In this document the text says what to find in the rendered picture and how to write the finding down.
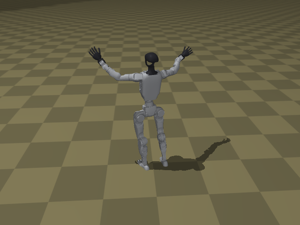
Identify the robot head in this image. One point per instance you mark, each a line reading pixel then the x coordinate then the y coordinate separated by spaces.
pixel 151 57

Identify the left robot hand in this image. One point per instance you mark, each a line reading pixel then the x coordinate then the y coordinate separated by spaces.
pixel 96 55

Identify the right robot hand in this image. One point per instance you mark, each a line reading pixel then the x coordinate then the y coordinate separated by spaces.
pixel 185 53

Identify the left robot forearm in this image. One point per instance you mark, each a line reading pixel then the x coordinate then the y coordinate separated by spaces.
pixel 109 70

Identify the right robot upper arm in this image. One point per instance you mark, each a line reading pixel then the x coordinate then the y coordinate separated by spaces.
pixel 166 73

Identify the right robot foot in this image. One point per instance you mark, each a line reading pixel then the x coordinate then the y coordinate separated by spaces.
pixel 164 163

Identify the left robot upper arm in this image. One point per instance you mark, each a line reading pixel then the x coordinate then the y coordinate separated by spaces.
pixel 135 77

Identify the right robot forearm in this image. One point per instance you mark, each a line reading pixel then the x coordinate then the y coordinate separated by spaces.
pixel 177 63

